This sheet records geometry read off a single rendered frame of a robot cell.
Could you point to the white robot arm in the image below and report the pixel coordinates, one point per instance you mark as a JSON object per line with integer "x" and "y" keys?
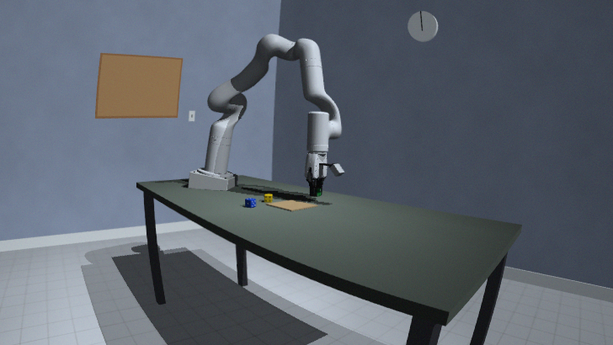
{"x": 228, "y": 99}

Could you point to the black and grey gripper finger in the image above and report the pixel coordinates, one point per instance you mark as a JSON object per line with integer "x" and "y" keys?
{"x": 320, "y": 183}
{"x": 313, "y": 188}

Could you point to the tan flat mat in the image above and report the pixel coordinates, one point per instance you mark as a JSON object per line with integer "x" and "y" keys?
{"x": 292, "y": 205}

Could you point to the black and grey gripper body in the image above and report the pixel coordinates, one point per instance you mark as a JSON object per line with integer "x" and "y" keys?
{"x": 312, "y": 160}

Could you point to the blue die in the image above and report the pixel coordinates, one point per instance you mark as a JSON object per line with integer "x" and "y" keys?
{"x": 250, "y": 203}

